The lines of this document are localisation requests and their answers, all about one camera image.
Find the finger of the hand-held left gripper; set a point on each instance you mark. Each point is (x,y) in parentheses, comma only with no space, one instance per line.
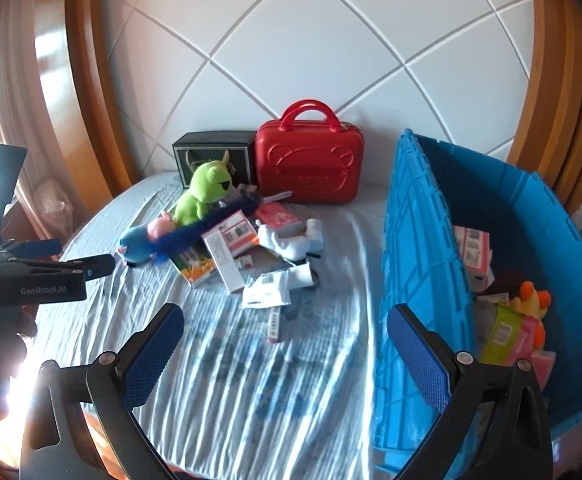
(96,265)
(36,248)

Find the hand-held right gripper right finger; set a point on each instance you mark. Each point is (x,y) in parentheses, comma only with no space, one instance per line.
(418,360)

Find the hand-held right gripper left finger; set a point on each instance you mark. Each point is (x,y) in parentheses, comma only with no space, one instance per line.
(153,355)

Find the pink pig plush toy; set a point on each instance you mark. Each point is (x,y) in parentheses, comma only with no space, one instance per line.
(138,245)

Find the dark blue fluffy duster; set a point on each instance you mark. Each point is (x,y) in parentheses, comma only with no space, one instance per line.
(196,232)

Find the blue plastic crate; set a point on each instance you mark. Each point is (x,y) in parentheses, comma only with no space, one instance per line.
(421,240)

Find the green frog plush toy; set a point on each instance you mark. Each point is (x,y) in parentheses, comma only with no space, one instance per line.
(201,185)

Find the green snack packet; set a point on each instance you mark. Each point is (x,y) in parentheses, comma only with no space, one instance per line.
(503,332)

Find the orange green flat box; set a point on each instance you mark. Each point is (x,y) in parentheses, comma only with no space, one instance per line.
(196,270)

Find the tall white pink carton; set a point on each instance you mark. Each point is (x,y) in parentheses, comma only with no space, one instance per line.
(223,265)

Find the pink snack packet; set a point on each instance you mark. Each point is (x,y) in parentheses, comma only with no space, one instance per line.
(533,360)

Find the pink white barcode box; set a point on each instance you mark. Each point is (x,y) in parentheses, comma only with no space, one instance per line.
(471,250)

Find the small slim pink box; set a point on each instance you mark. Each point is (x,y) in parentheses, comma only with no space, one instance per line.
(274,327)

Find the yellow orange plush toy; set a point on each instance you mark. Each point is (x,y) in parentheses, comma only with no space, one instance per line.
(531,305)

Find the small white pink box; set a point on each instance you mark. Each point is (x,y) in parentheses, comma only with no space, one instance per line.
(245,261)

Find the black gift box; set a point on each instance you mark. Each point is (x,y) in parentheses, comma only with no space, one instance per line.
(196,152)

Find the beige curtain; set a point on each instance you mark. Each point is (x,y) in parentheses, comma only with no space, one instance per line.
(1,100)

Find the white plush toy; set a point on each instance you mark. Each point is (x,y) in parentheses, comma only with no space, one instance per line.
(291,245)

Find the pink tissue packet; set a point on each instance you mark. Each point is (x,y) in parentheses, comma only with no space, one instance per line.
(276,215)

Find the red hard-shell carry case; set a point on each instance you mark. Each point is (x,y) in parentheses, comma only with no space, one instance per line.
(311,170)

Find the wooden headboard frame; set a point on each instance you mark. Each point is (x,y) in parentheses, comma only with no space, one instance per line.
(86,110)

